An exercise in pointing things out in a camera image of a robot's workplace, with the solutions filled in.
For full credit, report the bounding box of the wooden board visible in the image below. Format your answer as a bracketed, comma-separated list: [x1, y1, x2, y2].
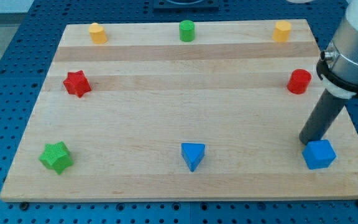
[0, 19, 358, 202]

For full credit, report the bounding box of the blue triangle block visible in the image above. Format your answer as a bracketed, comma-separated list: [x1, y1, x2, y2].
[181, 142, 206, 172]

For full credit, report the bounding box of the red star block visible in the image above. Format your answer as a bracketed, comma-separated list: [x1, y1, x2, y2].
[63, 70, 91, 98]

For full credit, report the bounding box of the yellow heart block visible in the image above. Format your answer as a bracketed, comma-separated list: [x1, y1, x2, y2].
[88, 22, 108, 44]

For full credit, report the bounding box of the red cylinder block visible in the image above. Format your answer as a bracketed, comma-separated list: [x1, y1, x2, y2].
[287, 69, 311, 95]

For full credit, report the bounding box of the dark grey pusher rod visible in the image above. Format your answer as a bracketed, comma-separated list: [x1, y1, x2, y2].
[299, 90, 347, 145]

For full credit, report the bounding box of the blue cube block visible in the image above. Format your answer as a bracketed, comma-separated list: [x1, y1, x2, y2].
[302, 139, 336, 170]

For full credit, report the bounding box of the yellow hexagon block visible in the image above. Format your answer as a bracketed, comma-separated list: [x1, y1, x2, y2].
[272, 21, 292, 42]

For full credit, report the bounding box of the green star block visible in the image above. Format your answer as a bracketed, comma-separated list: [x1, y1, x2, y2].
[39, 141, 73, 175]

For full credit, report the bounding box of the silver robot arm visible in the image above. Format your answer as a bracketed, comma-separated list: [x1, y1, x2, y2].
[316, 0, 358, 100]

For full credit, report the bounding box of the green cylinder block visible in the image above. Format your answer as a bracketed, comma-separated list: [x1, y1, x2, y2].
[179, 20, 195, 42]

